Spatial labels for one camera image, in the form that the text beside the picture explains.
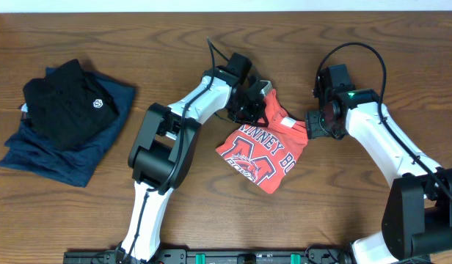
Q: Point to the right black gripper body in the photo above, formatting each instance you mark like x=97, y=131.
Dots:
x=318, y=124

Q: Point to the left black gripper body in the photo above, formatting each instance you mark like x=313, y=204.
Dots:
x=250, y=111

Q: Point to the red t-shirt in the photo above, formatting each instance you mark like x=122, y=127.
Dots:
x=265, y=155

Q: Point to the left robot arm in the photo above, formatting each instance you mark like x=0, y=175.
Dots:
x=164, y=147

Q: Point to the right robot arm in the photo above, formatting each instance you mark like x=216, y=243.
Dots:
x=417, y=219

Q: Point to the black folded polo shirt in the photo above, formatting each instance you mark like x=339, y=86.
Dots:
x=69, y=106

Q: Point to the navy folded shirt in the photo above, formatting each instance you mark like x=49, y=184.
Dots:
x=32, y=152

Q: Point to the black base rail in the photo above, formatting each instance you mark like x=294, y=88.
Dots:
x=310, y=255

